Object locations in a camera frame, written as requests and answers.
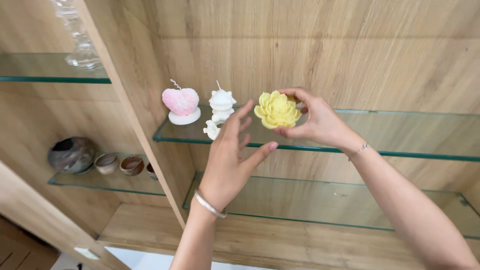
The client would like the brown ceramic cup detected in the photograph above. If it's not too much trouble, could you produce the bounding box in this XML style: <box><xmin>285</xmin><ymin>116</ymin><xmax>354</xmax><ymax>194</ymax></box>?
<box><xmin>119</xmin><ymin>155</ymin><xmax>145</xmax><ymax>177</ymax></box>

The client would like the thin chain bracelet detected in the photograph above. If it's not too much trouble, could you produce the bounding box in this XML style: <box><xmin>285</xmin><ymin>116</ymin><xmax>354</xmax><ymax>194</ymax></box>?
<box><xmin>347</xmin><ymin>143</ymin><xmax>372</xmax><ymax>162</ymax></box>

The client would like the silver bangle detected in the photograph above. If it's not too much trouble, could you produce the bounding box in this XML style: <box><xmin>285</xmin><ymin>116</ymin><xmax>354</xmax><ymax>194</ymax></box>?
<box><xmin>194</xmin><ymin>189</ymin><xmax>228</xmax><ymax>219</ymax></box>

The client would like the yellow flower candle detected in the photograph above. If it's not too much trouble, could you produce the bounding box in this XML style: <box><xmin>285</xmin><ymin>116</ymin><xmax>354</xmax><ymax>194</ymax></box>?
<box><xmin>254</xmin><ymin>90</ymin><xmax>302</xmax><ymax>130</ymax></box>

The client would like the beige ceramic cup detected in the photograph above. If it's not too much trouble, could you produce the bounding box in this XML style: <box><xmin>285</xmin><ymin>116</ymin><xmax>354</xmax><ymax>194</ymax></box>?
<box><xmin>94</xmin><ymin>152</ymin><xmax>120</xmax><ymax>175</ymax></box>

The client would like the person's right hand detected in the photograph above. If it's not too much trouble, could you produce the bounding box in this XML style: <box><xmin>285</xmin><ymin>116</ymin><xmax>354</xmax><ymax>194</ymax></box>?
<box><xmin>273</xmin><ymin>87</ymin><xmax>366</xmax><ymax>155</ymax></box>

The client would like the dark wooden furniture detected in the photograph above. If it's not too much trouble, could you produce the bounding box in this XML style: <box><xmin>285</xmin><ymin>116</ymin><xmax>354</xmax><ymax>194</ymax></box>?
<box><xmin>0</xmin><ymin>215</ymin><xmax>59</xmax><ymax>270</ymax></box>

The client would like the person's left hand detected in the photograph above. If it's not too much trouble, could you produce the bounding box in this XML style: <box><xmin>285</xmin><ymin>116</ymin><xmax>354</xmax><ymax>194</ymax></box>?
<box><xmin>196</xmin><ymin>100</ymin><xmax>279</xmax><ymax>213</ymax></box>

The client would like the pink heart candle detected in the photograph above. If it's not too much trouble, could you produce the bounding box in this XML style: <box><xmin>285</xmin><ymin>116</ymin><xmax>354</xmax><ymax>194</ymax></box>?
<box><xmin>161</xmin><ymin>79</ymin><xmax>202</xmax><ymax>125</ymax></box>

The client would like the dark round ceramic pot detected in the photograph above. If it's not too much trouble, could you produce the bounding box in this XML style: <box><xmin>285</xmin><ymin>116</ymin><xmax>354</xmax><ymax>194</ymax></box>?
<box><xmin>47</xmin><ymin>136</ymin><xmax>97</xmax><ymax>174</ymax></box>

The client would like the short glass shelf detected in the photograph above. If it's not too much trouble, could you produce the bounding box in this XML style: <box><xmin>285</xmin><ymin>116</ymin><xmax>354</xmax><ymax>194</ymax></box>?
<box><xmin>0</xmin><ymin>52</ymin><xmax>112</xmax><ymax>84</ymax></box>
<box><xmin>47</xmin><ymin>152</ymin><xmax>167</xmax><ymax>197</ymax></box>

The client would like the small dark ceramic cup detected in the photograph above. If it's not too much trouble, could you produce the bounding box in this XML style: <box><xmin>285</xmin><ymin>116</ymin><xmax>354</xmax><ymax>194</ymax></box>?
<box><xmin>145</xmin><ymin>162</ymin><xmax>159</xmax><ymax>181</ymax></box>

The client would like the white animal figurine candle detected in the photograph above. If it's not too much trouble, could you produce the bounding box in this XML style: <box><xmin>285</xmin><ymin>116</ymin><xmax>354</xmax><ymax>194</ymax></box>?
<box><xmin>203</xmin><ymin>80</ymin><xmax>238</xmax><ymax>141</ymax></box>

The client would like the white door latch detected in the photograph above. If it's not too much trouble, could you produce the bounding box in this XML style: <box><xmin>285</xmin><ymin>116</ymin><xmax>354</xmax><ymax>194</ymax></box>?
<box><xmin>74</xmin><ymin>246</ymin><xmax>101</xmax><ymax>261</ymax></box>

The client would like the wooden cabinet door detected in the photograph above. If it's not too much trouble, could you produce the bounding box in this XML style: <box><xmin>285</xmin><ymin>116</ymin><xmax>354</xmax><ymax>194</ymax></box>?
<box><xmin>0</xmin><ymin>161</ymin><xmax>130</xmax><ymax>270</ymax></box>

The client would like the wooden display cabinet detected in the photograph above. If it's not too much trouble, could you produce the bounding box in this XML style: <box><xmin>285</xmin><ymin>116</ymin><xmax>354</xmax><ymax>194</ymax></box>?
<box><xmin>0</xmin><ymin>0</ymin><xmax>480</xmax><ymax>270</ymax></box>

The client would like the long glass shelf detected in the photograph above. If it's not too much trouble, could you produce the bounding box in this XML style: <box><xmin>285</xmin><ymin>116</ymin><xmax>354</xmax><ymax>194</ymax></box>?
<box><xmin>182</xmin><ymin>171</ymin><xmax>480</xmax><ymax>241</ymax></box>
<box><xmin>152</xmin><ymin>104</ymin><xmax>480</xmax><ymax>163</ymax></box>

